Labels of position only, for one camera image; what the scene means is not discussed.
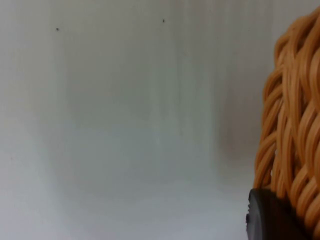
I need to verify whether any pale wicker basket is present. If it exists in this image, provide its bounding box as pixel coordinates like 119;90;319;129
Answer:
252;6;320;238

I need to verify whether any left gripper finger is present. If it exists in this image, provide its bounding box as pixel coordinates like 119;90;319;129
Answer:
245;187;313;240

